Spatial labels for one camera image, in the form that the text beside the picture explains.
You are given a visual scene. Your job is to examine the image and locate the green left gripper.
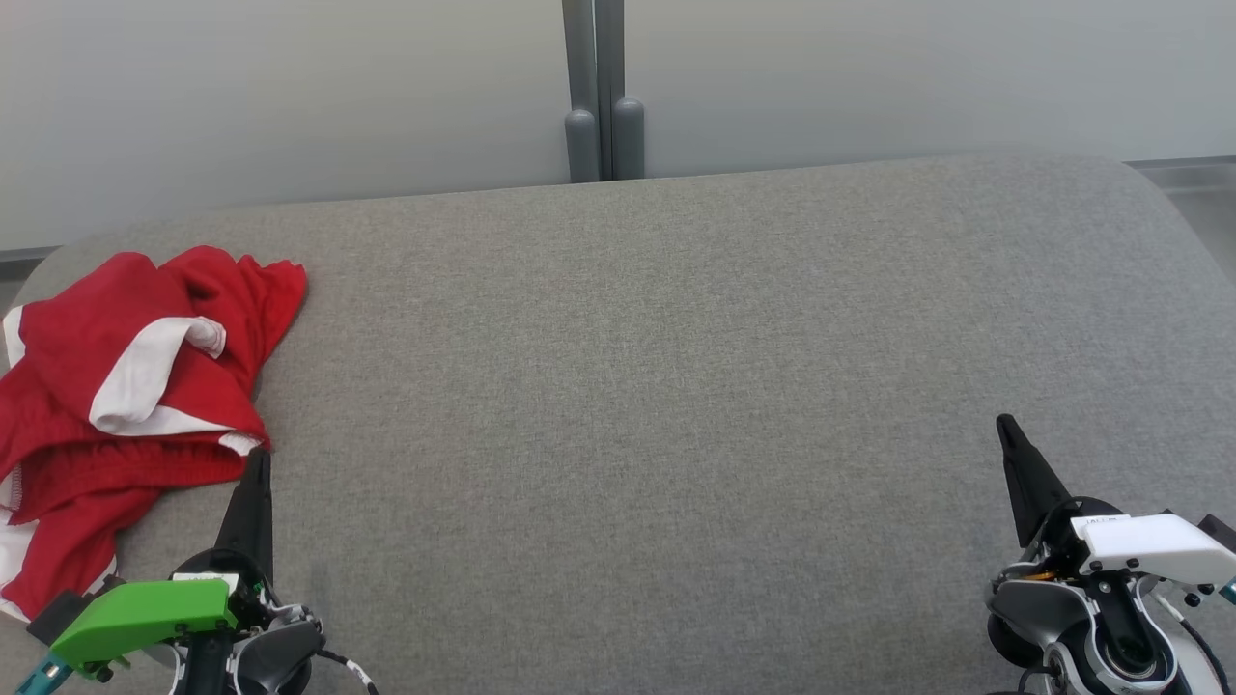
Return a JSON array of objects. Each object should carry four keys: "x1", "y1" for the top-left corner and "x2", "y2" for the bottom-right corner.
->
[{"x1": 48, "y1": 446, "x2": 322, "y2": 669}]

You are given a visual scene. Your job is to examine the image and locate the red shorts white stripe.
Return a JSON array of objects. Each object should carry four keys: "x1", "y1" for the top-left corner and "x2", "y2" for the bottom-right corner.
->
[{"x1": 0, "y1": 245, "x2": 308, "y2": 527}]

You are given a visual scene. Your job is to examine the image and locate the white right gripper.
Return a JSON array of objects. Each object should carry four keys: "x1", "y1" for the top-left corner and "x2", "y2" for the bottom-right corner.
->
[{"x1": 997, "y1": 413, "x2": 1236, "y2": 590}]

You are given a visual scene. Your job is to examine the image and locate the black white left arm cable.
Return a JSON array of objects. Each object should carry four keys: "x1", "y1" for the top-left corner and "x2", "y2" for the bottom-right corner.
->
[{"x1": 314, "y1": 645, "x2": 379, "y2": 695}]

